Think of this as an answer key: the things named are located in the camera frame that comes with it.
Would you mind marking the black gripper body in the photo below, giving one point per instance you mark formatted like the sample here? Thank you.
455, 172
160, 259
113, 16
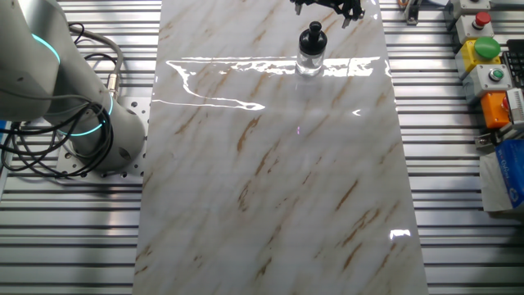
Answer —
323, 1

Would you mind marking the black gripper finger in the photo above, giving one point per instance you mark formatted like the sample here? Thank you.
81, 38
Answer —
299, 3
354, 10

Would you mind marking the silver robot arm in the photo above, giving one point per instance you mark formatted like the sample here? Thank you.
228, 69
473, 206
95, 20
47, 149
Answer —
24, 61

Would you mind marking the clear glass jar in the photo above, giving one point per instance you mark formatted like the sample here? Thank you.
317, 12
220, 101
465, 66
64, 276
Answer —
310, 65

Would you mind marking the plain grey button box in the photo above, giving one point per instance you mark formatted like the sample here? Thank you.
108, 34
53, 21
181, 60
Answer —
466, 8

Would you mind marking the red button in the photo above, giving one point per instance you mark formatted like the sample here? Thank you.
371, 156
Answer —
471, 28

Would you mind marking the yellow box green button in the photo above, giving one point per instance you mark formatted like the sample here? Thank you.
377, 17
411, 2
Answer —
464, 57

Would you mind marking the grey box small green button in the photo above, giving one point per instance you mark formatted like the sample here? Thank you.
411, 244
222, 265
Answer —
483, 82

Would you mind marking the black keyboard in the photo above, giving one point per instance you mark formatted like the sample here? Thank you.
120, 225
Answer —
516, 61

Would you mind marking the orange button box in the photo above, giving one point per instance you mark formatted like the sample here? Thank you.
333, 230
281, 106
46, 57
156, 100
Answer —
493, 110

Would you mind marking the small metal clamp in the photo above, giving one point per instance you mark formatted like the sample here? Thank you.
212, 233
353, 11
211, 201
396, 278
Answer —
484, 140

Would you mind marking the grey finned metal device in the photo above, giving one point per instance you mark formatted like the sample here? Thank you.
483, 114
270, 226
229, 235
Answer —
516, 104

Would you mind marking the blue white tissue packet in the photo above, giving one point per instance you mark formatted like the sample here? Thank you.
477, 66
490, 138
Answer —
511, 172

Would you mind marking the blue printed poster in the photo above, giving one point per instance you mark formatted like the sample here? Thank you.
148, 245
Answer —
1, 126

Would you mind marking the upright metal bracket piece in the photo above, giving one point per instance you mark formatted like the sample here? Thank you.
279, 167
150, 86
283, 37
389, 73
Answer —
411, 12

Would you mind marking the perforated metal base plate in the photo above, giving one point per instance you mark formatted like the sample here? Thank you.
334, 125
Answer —
137, 110

